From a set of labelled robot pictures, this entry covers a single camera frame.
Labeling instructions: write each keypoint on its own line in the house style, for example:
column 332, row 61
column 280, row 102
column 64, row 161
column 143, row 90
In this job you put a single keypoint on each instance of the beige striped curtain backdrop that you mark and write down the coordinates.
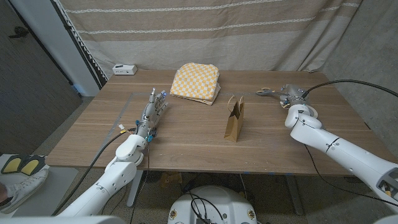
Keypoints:
column 217, row 46

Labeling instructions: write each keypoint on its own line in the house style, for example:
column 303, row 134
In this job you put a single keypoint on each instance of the yellow white checkered towel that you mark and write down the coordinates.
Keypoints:
column 196, row 81

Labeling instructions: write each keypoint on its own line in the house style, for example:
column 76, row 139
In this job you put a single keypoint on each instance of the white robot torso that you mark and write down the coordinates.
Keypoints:
column 214, row 199

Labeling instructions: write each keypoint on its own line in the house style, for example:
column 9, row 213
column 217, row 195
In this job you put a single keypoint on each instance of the grey tape line marking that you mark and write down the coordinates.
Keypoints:
column 127, row 104

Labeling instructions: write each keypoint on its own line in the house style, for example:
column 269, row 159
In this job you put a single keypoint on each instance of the white power strip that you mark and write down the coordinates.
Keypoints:
column 124, row 69

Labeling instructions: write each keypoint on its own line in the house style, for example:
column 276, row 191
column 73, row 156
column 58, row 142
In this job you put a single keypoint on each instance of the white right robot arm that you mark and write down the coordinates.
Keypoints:
column 348, row 155

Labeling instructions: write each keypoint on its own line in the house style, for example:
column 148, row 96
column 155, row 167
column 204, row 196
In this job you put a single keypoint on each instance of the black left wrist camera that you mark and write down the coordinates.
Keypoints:
column 151, row 136

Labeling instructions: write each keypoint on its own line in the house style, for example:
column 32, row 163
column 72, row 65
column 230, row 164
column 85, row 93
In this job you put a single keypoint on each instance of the black curtain edge strip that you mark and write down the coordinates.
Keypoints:
column 80, row 49

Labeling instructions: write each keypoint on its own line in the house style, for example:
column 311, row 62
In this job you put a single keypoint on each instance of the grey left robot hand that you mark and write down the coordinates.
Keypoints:
column 150, row 116

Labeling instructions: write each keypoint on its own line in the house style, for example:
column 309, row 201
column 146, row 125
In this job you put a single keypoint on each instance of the person lower leg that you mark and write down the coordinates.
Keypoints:
column 2, row 193

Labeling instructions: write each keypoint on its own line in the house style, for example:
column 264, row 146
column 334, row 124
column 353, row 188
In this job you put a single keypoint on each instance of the yellow black foot pedal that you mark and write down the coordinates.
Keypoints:
column 12, row 165
column 31, row 165

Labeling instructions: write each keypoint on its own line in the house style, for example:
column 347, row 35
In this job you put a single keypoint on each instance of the brown paper bag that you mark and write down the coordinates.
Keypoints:
column 234, row 124

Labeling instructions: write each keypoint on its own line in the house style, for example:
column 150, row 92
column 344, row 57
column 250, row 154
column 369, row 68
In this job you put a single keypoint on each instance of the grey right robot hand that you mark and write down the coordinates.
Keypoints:
column 295, row 95

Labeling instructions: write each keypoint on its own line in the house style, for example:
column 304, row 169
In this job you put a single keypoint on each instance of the dark grey door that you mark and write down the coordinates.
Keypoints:
column 31, row 93

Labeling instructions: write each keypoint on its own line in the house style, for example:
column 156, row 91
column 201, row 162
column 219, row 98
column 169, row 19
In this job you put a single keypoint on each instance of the tan crumpled paper piece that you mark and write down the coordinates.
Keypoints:
column 171, row 180

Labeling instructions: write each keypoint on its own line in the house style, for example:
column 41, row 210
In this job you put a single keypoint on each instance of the white sneaker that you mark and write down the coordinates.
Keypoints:
column 25, row 186

